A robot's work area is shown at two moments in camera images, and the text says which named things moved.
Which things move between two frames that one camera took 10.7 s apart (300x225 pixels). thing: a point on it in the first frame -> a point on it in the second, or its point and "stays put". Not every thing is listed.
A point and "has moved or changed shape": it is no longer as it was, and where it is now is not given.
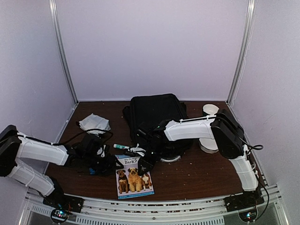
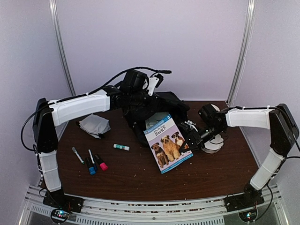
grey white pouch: x=93 y=121 stays put
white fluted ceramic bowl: x=208 y=145 stays put
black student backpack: x=146 y=118 has moved or changed shape
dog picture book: x=130 y=183 -> x=165 y=139
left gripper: x=110 y=165 -> x=151 y=103
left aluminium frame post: x=54 y=9 stays put
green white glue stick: x=116 y=146 stays put
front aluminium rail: x=183 y=210 stays put
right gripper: x=142 y=162 -> x=196 y=140
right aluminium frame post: x=248 y=28 stays put
